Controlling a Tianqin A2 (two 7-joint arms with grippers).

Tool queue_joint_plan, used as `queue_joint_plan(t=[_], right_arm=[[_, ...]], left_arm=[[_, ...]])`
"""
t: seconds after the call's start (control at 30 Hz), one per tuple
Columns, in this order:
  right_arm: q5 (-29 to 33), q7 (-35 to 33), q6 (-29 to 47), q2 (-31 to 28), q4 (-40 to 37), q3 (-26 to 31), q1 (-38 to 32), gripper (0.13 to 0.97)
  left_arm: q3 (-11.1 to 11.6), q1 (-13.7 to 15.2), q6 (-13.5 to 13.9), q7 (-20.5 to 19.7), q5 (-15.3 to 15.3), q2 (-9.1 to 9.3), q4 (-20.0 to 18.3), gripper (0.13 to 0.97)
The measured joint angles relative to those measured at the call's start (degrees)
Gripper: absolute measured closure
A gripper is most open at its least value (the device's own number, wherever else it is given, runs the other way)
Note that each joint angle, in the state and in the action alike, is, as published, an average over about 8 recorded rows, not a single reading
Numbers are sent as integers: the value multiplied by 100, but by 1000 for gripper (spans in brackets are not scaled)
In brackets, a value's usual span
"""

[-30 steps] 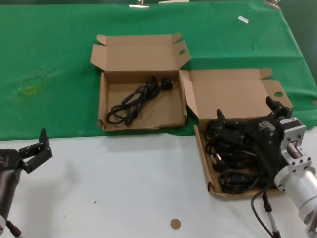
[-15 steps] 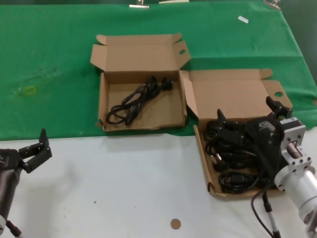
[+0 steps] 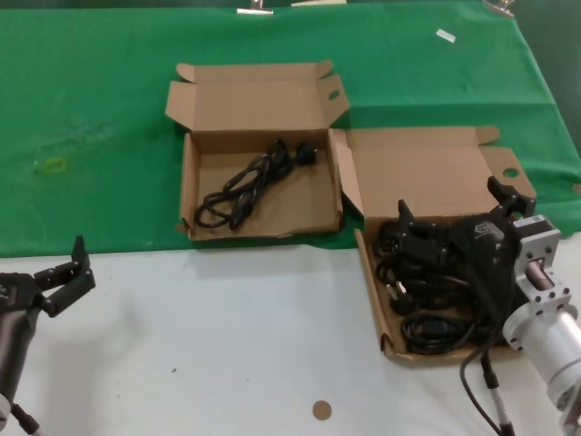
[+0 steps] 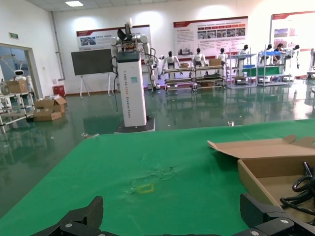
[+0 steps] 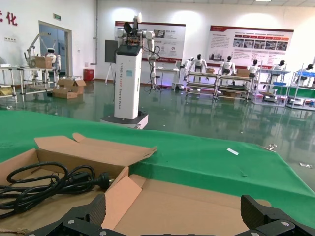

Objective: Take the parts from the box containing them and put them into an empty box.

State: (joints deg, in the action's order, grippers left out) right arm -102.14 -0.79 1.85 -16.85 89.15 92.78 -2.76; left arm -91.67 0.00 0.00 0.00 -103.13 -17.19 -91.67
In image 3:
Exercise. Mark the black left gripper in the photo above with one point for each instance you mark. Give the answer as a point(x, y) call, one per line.
point(18, 293)

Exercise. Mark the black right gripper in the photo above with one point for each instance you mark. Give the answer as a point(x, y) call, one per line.
point(490, 254)

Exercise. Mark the right open cardboard box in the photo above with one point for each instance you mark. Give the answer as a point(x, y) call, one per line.
point(431, 181)

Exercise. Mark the open cardboard box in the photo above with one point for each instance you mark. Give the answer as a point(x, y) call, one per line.
point(431, 181)
point(299, 204)

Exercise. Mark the left open cardboard box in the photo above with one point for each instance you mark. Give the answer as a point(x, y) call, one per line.
point(299, 204)

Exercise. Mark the white tape piece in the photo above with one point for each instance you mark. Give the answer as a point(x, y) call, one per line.
point(446, 36)

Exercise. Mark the green table cloth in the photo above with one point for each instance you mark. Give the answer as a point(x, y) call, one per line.
point(91, 91)

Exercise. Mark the metal cloth clip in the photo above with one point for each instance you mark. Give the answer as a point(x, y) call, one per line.
point(499, 8)

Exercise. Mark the round cardboard disc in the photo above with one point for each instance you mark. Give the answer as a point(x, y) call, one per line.
point(322, 410)

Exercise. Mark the beige flat strip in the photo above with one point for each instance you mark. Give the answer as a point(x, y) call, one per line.
point(318, 2)

